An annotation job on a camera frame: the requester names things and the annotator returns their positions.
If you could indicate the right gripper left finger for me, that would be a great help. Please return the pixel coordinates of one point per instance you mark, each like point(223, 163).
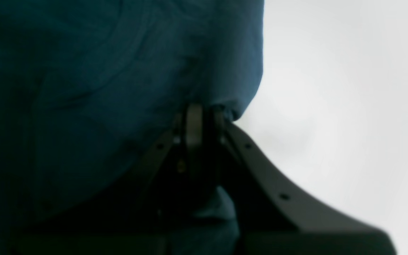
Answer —
point(132, 215)

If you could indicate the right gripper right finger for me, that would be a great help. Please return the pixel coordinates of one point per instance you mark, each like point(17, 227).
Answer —
point(275, 216)

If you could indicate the dark teal T-shirt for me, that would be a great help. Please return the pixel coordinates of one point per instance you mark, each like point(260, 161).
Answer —
point(87, 85)

